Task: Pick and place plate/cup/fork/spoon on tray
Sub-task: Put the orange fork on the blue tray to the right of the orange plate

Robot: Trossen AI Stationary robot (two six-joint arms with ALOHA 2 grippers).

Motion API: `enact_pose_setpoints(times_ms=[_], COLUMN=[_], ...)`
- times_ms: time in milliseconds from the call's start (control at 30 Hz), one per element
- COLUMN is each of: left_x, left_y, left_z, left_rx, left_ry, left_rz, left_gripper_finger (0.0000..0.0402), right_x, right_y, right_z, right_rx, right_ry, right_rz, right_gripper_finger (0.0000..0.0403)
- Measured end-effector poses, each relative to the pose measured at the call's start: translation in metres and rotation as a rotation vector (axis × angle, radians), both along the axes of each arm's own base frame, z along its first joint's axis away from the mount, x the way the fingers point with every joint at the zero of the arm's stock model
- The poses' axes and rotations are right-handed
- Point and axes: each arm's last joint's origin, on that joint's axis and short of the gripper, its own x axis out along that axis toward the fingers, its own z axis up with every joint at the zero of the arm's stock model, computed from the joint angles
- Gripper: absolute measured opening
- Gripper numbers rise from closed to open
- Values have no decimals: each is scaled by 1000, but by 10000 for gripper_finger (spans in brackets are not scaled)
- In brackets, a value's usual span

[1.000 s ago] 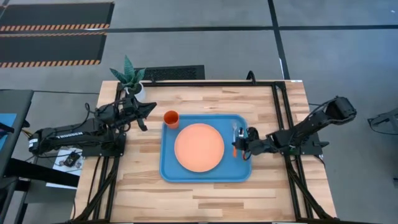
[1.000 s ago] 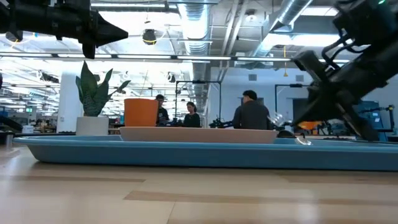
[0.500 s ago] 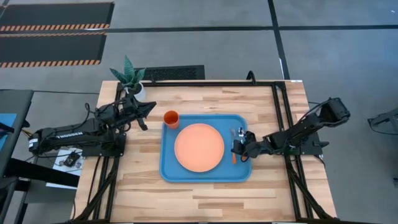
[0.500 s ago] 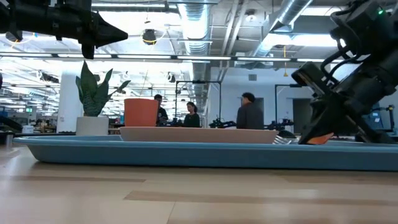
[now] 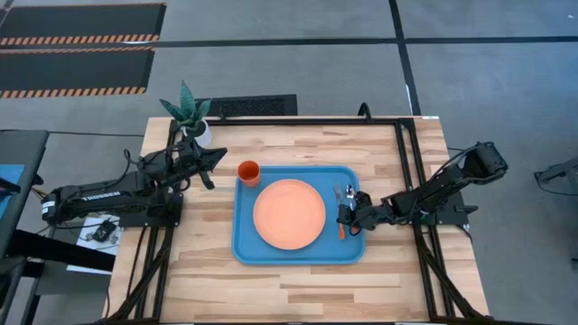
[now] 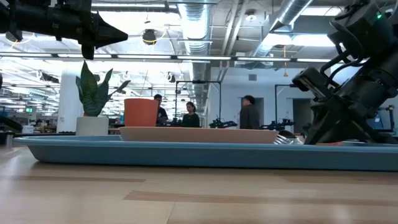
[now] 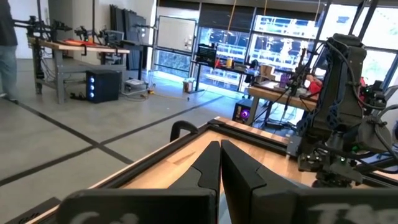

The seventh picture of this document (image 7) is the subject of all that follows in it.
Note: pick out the black robot arm on workbench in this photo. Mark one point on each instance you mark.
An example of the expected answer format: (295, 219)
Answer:
(40, 28)
(99, 35)

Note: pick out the red object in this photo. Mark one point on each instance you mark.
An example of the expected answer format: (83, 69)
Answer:
(314, 84)

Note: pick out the purple container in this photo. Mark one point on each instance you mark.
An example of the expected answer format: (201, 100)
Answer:
(284, 81)

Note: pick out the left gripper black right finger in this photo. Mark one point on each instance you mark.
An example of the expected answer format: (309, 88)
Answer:
(280, 205)

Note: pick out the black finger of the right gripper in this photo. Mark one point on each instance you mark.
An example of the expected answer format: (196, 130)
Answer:
(325, 180)
(349, 179)

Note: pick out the white flat box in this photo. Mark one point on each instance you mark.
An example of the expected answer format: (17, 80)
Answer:
(134, 83)

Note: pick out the person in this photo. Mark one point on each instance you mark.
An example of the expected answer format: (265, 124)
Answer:
(7, 62)

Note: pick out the brown cardboard box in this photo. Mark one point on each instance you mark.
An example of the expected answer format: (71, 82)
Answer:
(267, 73)

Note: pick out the small grey bucket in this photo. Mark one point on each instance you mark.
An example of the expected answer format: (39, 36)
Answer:
(187, 86)

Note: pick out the black computer tower blue lights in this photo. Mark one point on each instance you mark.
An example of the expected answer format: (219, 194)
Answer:
(104, 85)

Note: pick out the wooden-top grey workbench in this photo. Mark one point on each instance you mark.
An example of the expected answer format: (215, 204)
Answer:
(62, 59)

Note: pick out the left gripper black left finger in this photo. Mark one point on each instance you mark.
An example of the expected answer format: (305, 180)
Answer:
(155, 205)

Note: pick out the stack of black panels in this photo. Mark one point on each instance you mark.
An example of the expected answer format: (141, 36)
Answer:
(130, 31)

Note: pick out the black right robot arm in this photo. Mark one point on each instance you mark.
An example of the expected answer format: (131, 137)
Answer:
(342, 93)

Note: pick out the yellow bottle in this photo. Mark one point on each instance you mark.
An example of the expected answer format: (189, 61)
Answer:
(229, 63)

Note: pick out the black standing desk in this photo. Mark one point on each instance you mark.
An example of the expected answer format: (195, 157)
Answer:
(199, 77)

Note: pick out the black tripod stand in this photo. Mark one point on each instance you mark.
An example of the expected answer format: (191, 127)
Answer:
(297, 77)

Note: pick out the wooden table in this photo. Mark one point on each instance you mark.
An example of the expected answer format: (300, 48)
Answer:
(273, 95)

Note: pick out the white framed panel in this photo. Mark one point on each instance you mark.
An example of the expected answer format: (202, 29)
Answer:
(175, 34)

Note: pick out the black computer monitor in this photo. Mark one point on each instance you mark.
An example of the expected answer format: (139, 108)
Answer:
(206, 55)

